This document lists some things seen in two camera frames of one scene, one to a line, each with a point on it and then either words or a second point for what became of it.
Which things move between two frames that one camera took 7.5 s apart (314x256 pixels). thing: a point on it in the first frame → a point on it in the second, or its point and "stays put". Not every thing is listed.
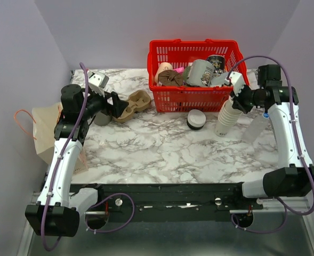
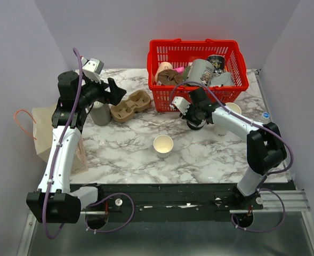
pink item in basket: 179,70 stays put
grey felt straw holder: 102,119 stays put
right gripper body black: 245,98 → 192,114
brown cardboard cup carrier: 138,100 stays put
